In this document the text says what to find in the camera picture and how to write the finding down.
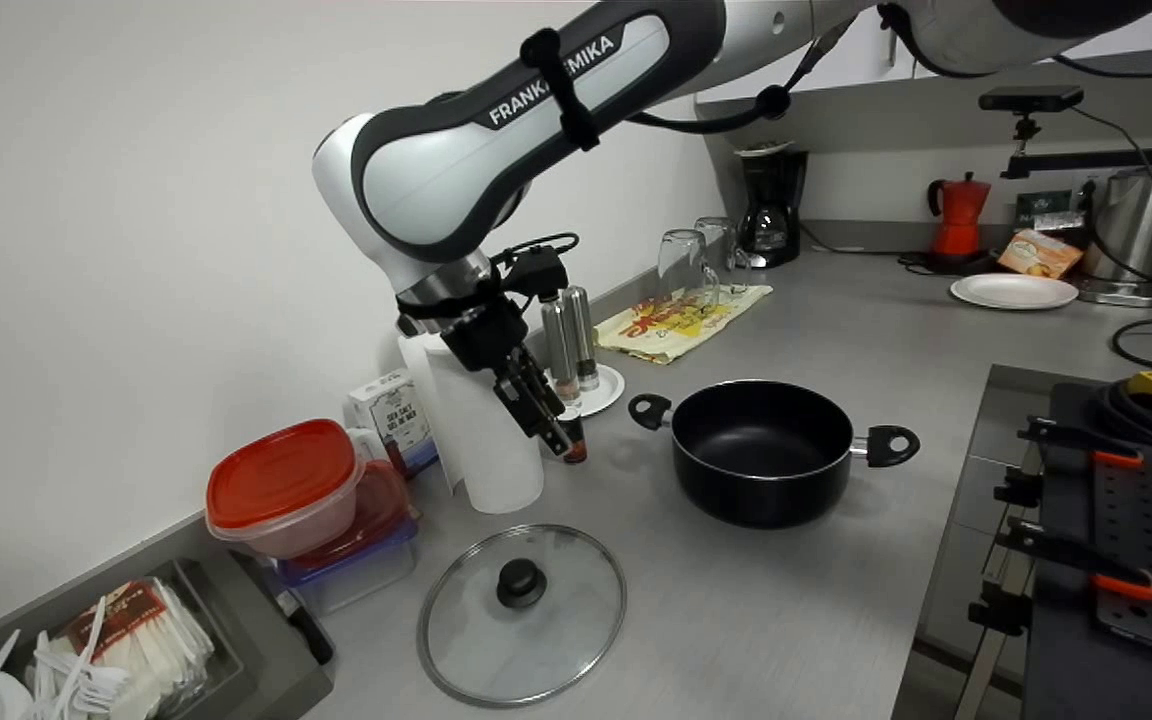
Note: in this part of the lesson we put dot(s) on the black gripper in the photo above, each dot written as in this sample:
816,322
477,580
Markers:
483,337

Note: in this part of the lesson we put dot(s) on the glass lid with black knob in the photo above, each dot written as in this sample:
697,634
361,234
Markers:
468,641

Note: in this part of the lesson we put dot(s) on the white black Franka robot arm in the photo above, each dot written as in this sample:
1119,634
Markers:
440,184

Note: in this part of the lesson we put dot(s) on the clear container with red lid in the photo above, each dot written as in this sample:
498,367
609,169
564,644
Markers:
387,515

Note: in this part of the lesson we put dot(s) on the black cooking pot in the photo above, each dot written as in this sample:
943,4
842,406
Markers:
762,485

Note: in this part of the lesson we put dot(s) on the clear container with blue lid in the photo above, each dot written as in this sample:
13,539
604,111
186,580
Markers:
348,576

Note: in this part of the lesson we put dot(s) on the clear container with orange lid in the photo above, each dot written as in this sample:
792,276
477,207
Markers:
282,482

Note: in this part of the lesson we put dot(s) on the red moka pot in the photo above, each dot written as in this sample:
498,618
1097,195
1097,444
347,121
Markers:
959,214

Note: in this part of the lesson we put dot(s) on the stainless steel spice grinder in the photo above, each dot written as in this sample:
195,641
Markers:
555,350
582,332

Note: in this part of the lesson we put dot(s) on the small red spice bottle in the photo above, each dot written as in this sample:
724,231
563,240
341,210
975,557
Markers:
576,452

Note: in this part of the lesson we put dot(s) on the small white round plate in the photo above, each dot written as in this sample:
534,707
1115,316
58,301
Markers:
604,388

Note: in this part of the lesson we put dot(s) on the white paper towel roll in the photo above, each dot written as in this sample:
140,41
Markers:
498,465
411,363

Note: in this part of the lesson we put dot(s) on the small white carton box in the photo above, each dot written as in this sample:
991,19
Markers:
391,412

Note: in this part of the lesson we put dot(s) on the patterned yellow kitchen towel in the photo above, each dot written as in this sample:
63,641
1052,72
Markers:
680,322

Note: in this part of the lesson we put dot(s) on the clear drinking glass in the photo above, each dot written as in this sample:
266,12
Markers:
680,252

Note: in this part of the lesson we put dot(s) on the black coffee maker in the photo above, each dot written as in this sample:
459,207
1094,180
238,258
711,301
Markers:
769,200

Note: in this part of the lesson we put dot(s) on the grey cutlery tray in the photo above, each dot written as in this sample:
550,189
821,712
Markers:
270,677

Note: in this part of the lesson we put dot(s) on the grey metal robot stand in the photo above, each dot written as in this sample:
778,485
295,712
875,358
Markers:
963,532

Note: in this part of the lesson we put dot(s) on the white napkin packets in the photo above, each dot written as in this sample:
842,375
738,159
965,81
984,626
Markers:
160,663

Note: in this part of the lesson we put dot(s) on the red wrapped packet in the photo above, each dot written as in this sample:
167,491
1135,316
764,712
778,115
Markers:
119,618

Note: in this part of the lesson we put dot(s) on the white dinner plate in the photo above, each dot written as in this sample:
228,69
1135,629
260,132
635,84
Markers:
1013,290

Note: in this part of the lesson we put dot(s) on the orange food packet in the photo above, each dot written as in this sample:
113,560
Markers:
1037,252

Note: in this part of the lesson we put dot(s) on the stainless steel kettle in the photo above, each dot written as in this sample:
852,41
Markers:
1136,226

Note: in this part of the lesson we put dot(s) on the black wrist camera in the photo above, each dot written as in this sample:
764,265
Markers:
534,272

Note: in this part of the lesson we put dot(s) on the white wall cabinet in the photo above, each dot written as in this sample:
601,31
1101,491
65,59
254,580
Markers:
828,72

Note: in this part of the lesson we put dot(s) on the black bar camera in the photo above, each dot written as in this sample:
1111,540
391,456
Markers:
1030,97

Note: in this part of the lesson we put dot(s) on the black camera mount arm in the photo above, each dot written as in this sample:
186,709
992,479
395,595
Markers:
1111,159

